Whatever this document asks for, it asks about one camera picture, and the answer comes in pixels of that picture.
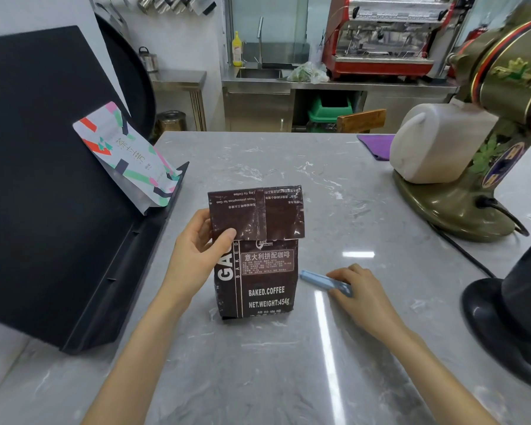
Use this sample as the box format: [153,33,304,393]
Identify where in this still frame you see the light blue bag clip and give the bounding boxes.
[299,270,354,299]

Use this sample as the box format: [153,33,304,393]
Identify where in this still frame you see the small metal kettle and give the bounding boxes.
[138,46,159,74]

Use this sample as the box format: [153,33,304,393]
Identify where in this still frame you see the brown coffee bean bag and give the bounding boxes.
[207,186,305,324]

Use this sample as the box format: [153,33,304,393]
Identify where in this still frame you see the black round-based appliance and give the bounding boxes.
[461,229,531,393]

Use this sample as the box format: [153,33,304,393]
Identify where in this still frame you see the white colourful patterned pouch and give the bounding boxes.
[73,102,182,216]

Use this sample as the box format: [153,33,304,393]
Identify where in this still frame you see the person's left hand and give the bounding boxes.
[165,209,236,306]

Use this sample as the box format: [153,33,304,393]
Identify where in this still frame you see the round black tray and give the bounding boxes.
[95,13,156,142]

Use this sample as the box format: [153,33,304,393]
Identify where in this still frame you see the person's left forearm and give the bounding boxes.
[81,283,200,425]

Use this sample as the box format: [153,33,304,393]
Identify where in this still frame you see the stainless steel sink counter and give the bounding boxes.
[221,65,459,133]

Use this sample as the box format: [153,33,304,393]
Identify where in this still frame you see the large black flat board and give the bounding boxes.
[0,25,190,355]

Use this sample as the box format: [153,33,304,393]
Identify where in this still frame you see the clear plastic bag with greens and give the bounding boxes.
[287,62,331,84]

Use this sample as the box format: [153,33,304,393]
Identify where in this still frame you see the person's right forearm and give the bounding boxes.
[372,325,502,425]

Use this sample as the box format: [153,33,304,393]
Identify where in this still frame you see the black power cable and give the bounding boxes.
[427,197,531,279]

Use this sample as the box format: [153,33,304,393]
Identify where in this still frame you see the small stainless steel table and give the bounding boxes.
[150,70,208,132]

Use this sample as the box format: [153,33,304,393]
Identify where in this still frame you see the wooden chair back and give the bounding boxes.
[336,109,387,134]

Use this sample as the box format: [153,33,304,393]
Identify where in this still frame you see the red espresso machine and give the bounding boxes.
[322,0,455,81]

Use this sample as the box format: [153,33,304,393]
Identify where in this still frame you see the metal pot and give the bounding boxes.
[154,110,188,137]

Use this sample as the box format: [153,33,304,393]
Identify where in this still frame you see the green plastic bin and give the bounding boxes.
[307,95,354,131]

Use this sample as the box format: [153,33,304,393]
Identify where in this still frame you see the person's right hand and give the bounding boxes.
[326,263,409,339]

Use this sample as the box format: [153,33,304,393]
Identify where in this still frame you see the purple cloth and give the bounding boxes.
[357,134,397,162]

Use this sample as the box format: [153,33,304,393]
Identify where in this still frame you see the olive green coffee grinder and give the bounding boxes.
[393,0,531,243]

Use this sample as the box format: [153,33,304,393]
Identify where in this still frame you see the white plastic grinder container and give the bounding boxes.
[389,102,499,185]

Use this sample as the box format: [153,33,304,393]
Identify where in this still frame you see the row of hanging metal cups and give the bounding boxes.
[134,0,218,16]

